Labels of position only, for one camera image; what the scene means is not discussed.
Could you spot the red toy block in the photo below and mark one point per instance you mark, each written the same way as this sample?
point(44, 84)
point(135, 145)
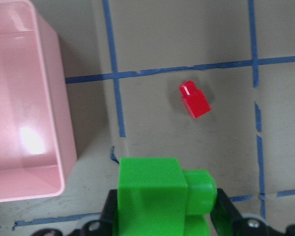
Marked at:
point(194, 99)

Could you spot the green toy block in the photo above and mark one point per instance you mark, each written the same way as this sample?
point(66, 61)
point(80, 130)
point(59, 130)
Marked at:
point(157, 197)

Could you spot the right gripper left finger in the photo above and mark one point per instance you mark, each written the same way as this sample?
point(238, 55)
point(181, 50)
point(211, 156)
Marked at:
point(109, 216)

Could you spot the pink plastic box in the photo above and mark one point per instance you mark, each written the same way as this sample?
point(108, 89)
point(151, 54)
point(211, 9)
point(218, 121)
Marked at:
point(37, 147)

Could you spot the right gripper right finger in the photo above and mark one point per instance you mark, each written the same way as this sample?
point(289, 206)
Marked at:
point(226, 211)

